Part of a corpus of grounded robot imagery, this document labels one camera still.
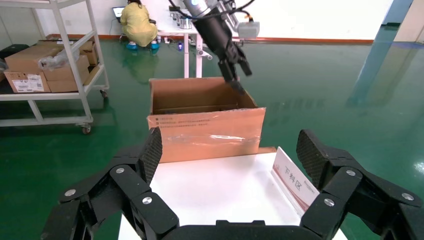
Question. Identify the white desk with legs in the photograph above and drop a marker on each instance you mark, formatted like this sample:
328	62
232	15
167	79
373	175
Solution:
186	56

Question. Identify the flat low cardboard box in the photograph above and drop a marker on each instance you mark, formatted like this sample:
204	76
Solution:
63	86

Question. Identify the plain medium cardboard box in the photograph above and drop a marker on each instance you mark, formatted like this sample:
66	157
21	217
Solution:
59	74

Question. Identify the clear plastic bag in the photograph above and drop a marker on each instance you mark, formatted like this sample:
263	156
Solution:
56	61

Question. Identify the white red sign card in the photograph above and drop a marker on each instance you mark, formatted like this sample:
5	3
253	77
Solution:
291	179

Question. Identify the black case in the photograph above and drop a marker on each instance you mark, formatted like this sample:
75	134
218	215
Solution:
13	49

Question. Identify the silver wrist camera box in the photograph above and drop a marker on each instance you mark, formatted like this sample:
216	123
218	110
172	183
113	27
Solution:
248	30

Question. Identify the brown wooden platform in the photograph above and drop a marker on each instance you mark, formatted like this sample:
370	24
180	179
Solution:
268	150

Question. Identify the large open cardboard box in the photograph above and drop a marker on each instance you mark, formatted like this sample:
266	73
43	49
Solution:
205	132

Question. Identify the white metal shelf cart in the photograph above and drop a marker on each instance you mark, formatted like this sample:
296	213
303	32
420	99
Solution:
49	96

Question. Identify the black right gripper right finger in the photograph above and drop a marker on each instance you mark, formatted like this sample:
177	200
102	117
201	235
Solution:
344	182

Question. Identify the long cardboard box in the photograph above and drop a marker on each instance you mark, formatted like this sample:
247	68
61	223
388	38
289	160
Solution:
87	53

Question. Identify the silver metal cylinder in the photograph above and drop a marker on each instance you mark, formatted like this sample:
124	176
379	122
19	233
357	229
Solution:
185	23

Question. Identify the small blue bottle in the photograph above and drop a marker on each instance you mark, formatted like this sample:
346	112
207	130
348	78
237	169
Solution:
180	46

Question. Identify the cardboard box with shipping label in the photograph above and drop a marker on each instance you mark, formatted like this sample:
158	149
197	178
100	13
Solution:
26	59

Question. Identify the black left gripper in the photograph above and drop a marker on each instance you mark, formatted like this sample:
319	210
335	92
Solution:
218	36

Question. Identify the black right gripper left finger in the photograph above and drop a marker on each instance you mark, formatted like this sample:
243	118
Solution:
129	182

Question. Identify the open laptop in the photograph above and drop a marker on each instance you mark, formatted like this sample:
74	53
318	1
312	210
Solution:
118	11

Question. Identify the person in yellow coat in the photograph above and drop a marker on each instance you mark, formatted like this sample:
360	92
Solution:
137	24

